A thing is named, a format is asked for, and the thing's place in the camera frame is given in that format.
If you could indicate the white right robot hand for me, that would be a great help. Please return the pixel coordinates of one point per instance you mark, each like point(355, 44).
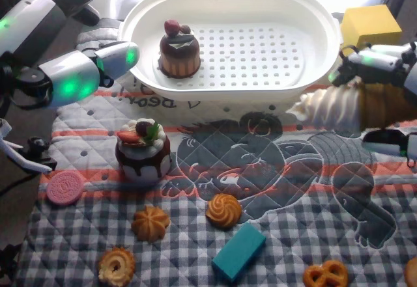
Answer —
point(374, 62)

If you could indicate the toy ice cream cone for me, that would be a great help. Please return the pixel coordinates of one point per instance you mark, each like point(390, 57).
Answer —
point(325, 108)

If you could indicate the chocolate cupcake with cherry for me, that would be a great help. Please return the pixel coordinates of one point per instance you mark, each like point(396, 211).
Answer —
point(179, 59)

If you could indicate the white cream cake chocolate drip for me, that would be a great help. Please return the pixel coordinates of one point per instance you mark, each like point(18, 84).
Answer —
point(143, 160)

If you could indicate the white perforated tray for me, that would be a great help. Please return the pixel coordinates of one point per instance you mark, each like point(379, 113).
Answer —
point(260, 56)

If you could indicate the yellow block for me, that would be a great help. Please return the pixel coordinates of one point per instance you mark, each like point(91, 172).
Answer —
point(368, 23)

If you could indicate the grey quilt with bear print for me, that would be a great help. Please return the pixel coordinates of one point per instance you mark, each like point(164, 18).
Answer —
point(260, 170)

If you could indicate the pretzel cookie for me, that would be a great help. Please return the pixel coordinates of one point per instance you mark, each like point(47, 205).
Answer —
point(325, 269)

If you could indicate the rose swirl cookie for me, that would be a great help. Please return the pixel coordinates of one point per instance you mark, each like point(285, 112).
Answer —
point(224, 214)

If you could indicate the teal block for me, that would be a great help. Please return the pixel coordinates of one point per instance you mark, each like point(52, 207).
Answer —
point(239, 254)

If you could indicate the flower shaped swirl cookie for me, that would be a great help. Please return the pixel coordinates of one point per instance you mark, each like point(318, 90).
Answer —
point(150, 223)

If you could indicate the pink sandwich cookie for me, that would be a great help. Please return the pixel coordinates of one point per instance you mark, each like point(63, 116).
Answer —
point(63, 187)

